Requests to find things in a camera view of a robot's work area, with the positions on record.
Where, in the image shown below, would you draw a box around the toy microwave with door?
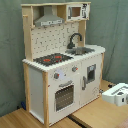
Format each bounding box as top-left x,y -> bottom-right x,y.
66,4 -> 90,21

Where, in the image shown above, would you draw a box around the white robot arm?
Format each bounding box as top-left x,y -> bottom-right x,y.
102,83 -> 128,106

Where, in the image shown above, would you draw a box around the wooden toy kitchen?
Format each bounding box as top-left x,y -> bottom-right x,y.
22,2 -> 105,127

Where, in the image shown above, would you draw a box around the right red stove knob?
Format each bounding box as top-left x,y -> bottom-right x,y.
72,66 -> 78,72

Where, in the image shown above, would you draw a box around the red stove knob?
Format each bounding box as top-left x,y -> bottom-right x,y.
54,73 -> 60,79
72,66 -> 78,72

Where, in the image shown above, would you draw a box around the left red stove knob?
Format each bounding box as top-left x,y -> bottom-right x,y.
54,73 -> 60,79

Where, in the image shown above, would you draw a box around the black stovetop red burners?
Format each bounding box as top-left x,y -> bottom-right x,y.
34,53 -> 71,66

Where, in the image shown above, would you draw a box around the black toy faucet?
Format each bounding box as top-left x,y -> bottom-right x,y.
67,33 -> 82,49

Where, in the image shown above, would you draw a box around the grey toy sink basin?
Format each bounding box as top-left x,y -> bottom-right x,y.
65,47 -> 95,55

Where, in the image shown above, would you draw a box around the white fridge door with dispenser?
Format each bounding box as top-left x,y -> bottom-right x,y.
80,55 -> 102,106

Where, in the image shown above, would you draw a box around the grey range hood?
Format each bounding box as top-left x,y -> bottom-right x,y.
35,6 -> 64,27

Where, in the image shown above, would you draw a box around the oven door with handle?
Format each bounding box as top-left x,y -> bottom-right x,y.
55,80 -> 75,112

